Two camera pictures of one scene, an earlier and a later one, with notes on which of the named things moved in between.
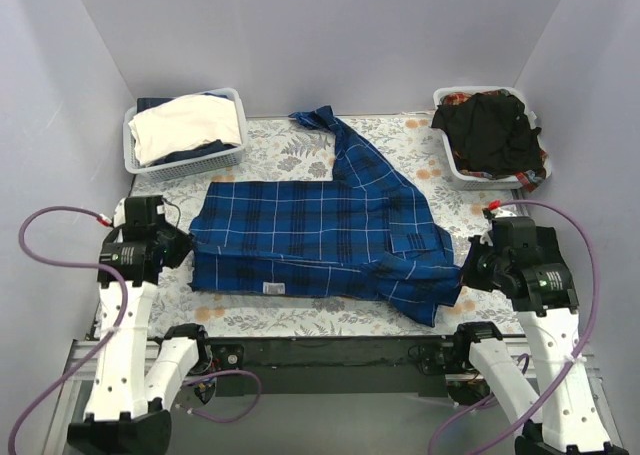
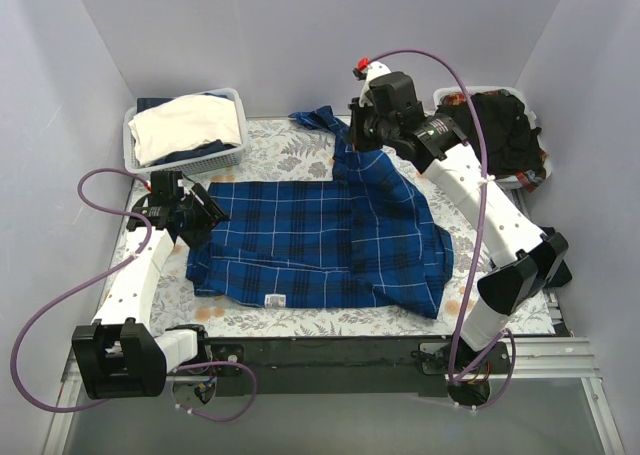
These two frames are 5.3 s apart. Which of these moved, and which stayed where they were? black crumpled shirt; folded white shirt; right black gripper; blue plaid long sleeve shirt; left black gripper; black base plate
Moved: blue plaid long sleeve shirt; left black gripper; right black gripper
Stayed: black crumpled shirt; black base plate; folded white shirt
